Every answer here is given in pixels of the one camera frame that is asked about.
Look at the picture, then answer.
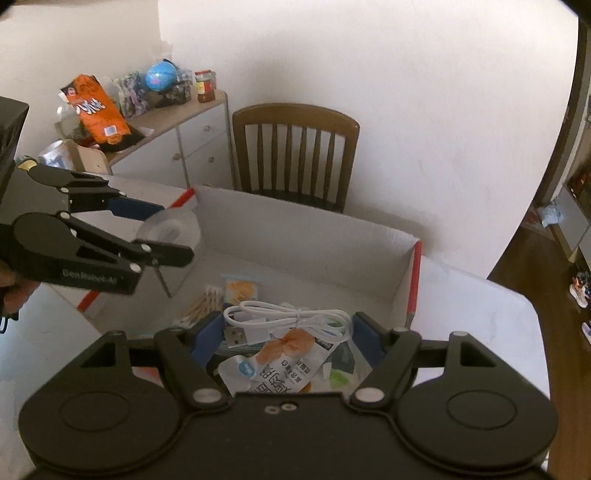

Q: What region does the red sauce jar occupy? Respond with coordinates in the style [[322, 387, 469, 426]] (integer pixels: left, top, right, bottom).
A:
[[194, 69, 217, 103]]

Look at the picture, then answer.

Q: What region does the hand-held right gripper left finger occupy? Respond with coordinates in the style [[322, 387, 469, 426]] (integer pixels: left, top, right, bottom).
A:
[[60, 311, 234, 411]]

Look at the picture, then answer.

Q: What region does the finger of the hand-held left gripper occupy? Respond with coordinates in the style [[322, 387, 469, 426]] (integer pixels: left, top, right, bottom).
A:
[[58, 212, 195, 296], [28, 165, 165, 222]]

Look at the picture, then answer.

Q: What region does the brown wooden chair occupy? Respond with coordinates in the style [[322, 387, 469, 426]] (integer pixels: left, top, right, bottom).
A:
[[231, 104, 361, 214]]

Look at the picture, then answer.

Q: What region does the person's left hand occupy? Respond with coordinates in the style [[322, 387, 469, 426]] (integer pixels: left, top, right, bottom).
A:
[[0, 259, 41, 320]]

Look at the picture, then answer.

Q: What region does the white patterned desktop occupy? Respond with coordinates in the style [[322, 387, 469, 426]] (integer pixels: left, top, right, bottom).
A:
[[0, 174, 553, 462]]

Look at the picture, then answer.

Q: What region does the orange cracker packet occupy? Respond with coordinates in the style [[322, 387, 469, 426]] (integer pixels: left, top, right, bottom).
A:
[[221, 274, 260, 308]]

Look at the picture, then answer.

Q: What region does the patterned plastic bag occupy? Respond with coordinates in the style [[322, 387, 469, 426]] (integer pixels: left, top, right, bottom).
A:
[[113, 71, 154, 119]]

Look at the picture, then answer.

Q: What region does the white pouch with orange print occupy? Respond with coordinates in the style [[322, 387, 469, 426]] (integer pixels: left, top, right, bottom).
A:
[[217, 327, 341, 396]]

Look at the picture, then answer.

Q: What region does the grey low cabinet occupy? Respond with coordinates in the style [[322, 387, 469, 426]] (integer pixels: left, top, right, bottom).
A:
[[553, 171, 591, 260]]

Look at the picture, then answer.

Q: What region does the blue globe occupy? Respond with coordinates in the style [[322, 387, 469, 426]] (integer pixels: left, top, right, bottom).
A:
[[145, 60, 179, 91]]

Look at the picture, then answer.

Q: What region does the clear tape roll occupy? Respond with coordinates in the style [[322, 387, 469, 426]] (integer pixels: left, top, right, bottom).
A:
[[135, 208, 202, 254]]

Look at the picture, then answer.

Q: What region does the cotton swab packet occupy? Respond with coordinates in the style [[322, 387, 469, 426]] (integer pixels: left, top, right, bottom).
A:
[[181, 284, 225, 329]]

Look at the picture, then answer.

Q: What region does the blue cloth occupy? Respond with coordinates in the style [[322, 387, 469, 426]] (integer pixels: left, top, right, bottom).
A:
[[537, 203, 562, 228]]

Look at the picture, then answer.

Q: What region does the white USB cable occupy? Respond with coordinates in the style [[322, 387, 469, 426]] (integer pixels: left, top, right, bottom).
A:
[[223, 301, 354, 359]]

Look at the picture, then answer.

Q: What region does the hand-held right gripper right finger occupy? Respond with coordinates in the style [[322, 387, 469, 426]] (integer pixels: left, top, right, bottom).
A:
[[348, 312, 504, 410]]

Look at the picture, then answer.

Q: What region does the green and white packet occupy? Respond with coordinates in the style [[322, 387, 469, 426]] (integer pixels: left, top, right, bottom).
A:
[[329, 343, 371, 394]]

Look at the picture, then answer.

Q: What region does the small wooden box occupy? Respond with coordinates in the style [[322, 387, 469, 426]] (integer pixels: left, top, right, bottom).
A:
[[55, 138, 114, 176]]

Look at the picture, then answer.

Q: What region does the white cabinet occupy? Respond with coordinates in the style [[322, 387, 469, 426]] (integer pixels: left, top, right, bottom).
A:
[[108, 90, 232, 190]]

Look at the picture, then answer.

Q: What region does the orange snack bag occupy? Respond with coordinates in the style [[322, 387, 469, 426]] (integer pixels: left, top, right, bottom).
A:
[[59, 74, 131, 145]]

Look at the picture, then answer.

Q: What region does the red cardboard box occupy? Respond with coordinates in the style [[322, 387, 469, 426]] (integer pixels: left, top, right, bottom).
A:
[[76, 185, 424, 374]]

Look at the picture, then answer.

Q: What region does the dark basket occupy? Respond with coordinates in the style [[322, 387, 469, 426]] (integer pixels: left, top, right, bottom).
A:
[[157, 83, 193, 110]]

